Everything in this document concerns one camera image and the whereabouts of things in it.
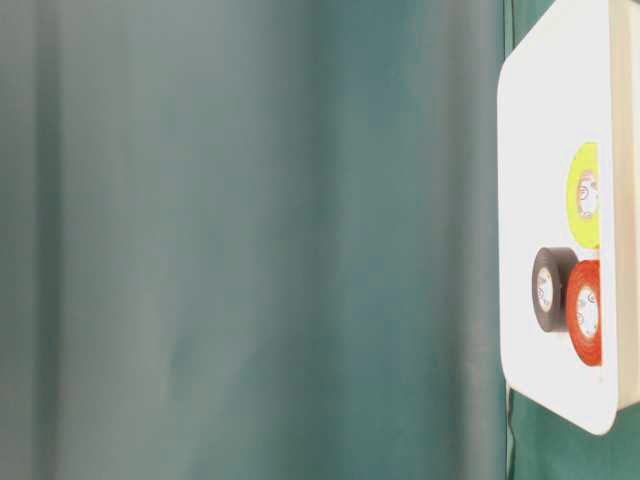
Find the black tape roll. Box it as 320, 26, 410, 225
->
531, 247, 578, 333

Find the yellow tape roll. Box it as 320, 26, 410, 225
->
565, 142, 600, 249

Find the red tape roll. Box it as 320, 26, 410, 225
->
565, 260, 602, 367

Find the white rectangular plastic case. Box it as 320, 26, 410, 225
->
497, 1, 639, 435

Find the green table cloth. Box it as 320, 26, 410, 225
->
1, 1, 639, 479

